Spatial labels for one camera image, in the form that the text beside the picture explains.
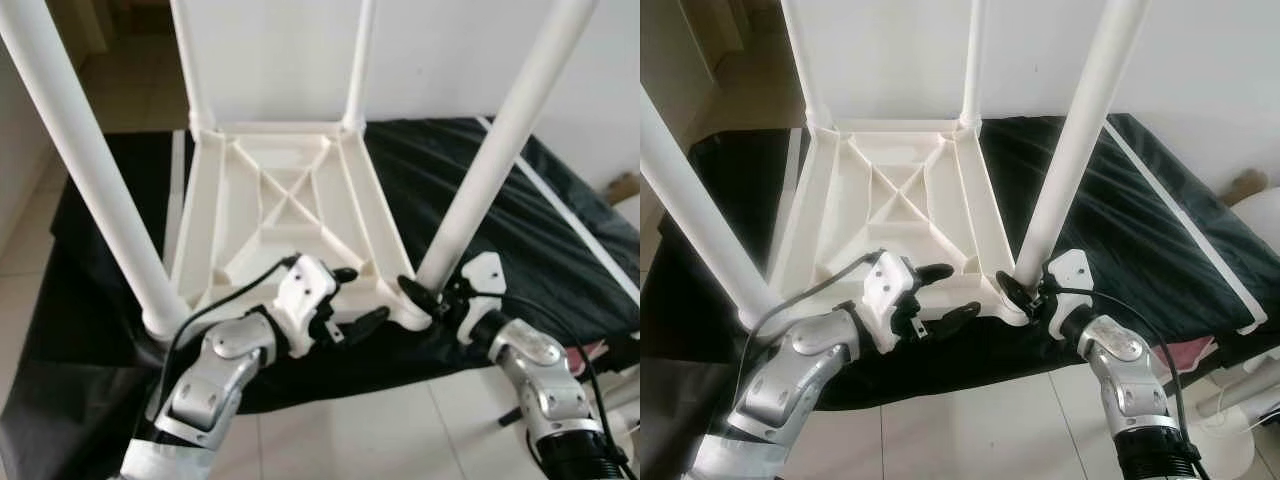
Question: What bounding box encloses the white plastic children table top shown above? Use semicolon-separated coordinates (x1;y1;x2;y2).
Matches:
740;118;1031;331
140;120;436;341

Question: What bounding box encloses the black table cloth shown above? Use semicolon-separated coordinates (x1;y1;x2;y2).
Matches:
0;117;641;480
640;112;1280;480

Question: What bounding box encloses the pink cloth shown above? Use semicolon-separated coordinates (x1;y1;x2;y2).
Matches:
565;340;608;376
1160;337;1216;373

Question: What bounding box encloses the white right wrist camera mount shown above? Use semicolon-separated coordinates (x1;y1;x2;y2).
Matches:
1043;250;1096;341
455;252;508;346

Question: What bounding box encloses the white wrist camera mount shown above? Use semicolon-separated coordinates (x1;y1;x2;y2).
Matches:
455;252;508;346
858;252;923;353
1043;250;1096;341
270;255;339;356

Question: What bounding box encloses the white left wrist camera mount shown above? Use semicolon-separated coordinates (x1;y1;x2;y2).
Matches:
270;255;339;356
858;252;923;353

